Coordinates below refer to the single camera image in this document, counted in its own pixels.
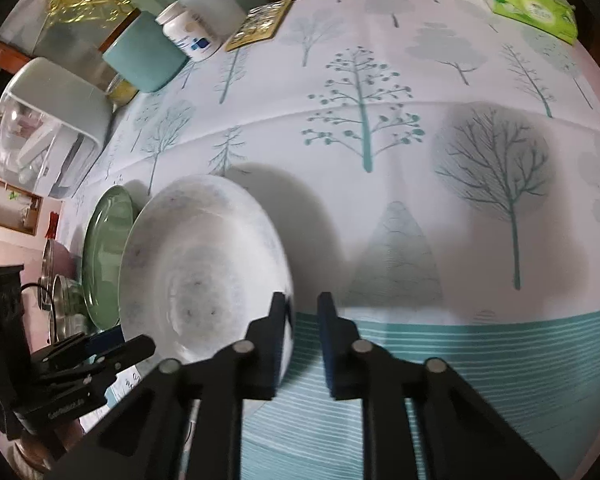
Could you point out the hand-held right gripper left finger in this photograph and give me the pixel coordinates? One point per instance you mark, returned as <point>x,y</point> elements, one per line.
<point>280,345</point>

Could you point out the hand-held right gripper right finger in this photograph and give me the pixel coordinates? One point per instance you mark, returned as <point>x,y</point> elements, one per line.
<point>330,345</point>

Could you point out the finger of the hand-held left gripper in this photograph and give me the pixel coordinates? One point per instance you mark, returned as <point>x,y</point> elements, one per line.
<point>105,340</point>
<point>125,355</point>

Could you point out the medium steel bowl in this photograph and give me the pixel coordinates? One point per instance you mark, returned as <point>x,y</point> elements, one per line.
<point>70,310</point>

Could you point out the green plate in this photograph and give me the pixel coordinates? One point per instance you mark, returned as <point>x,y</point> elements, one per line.
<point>102,260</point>

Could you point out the large steel bowl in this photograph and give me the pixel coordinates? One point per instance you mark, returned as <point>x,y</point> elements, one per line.
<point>55,260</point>

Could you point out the person's left forearm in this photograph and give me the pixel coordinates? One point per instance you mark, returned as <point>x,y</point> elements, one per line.
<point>40,452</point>

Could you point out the tree print tablecloth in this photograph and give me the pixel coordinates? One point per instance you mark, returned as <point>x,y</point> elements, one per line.
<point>405,185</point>

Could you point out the white storage box clear lid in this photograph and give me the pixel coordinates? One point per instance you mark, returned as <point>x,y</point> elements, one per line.
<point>55,105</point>

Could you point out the glass bowl with yellow contents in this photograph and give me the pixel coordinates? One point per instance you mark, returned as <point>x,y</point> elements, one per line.
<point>122,92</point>

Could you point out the teal canister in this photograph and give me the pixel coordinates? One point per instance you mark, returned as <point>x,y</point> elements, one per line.
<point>142,57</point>

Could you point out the white pill bottle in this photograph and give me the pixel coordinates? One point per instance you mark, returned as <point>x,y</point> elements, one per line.
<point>190,35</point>

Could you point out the gold foil pack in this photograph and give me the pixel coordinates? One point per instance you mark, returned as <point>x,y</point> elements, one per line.
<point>257,22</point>

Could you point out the green tissue packet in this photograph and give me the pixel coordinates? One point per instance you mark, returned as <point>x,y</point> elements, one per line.
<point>535,5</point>

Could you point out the wooden wall niche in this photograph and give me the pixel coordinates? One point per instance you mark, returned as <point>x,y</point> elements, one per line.
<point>10,205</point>

